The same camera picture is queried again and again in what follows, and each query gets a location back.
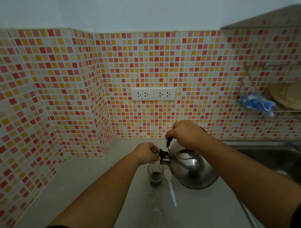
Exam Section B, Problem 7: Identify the person's right forearm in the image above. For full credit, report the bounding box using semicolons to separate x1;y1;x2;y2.
199;134;301;228

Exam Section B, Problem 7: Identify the person's left forearm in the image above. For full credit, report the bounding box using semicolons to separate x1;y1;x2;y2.
47;151;142;228

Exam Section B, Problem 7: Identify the white wall socket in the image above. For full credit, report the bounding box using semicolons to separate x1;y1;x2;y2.
131;88;154;101
153;87;176;101

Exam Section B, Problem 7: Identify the stainless steel sink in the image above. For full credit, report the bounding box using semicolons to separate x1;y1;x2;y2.
221;140;301;186

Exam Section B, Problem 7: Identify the metal wire rack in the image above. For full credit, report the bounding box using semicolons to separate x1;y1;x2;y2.
236;62;301;121

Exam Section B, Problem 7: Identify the blue cloth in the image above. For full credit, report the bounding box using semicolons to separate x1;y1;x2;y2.
238;93;277;117

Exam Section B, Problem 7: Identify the stainless steel kettle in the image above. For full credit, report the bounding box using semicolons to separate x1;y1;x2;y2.
158;127;220;190

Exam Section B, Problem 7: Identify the person's left hand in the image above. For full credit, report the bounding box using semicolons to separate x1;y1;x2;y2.
133;142;162;165

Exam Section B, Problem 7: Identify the glass cup with dark drink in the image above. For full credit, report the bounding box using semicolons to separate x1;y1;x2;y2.
147;163;164;188

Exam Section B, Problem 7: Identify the white plastic spoon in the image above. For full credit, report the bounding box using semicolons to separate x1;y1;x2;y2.
164;169;177;207

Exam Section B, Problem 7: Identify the person's right hand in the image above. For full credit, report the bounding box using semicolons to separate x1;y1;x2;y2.
165;120;211;151

